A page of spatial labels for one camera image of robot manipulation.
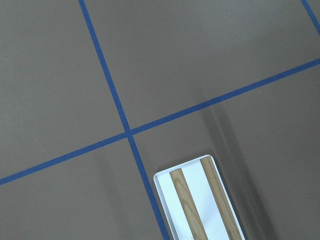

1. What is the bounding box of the white towel rack with wooden bars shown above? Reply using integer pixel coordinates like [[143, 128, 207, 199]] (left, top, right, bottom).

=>
[[153, 155, 245, 240]]

